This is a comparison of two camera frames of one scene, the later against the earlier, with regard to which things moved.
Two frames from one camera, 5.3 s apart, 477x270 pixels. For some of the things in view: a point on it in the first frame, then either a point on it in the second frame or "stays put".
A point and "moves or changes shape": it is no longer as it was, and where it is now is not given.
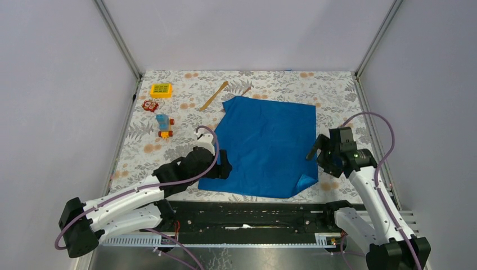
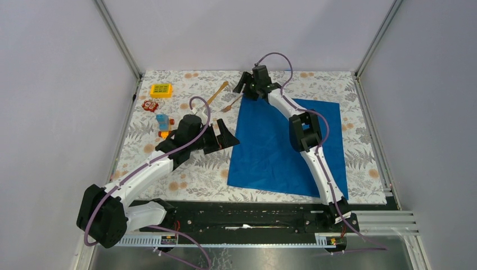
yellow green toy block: (161, 90) stays put
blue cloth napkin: (267, 142) moves or changes shape
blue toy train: (164, 123) stays put
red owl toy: (150, 106) stays put
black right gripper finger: (320, 142) → (247, 78)
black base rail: (253, 218) stays put
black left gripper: (223, 170) → (224, 140)
